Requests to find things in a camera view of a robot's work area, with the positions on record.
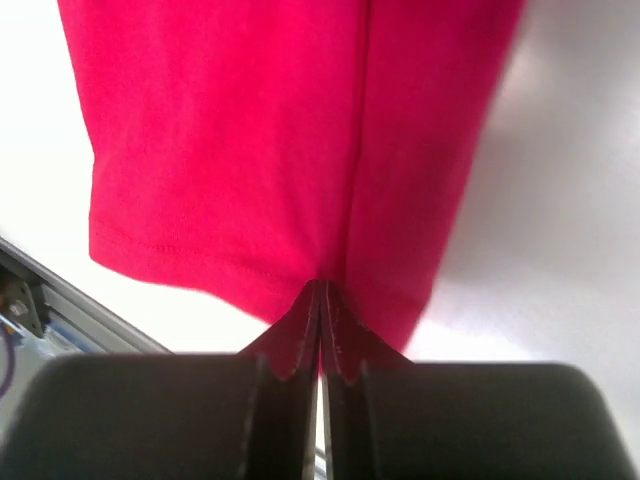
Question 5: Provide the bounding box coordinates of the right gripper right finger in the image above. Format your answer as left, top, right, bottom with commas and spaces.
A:
318, 282, 637, 479

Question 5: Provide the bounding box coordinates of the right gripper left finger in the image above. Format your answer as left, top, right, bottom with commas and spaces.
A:
1, 281, 320, 479

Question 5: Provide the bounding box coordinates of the magenta t shirt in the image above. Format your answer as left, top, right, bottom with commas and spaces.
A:
55, 0, 529, 351

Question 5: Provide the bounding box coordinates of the aluminium mounting rail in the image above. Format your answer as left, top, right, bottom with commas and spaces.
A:
1, 239, 169, 354

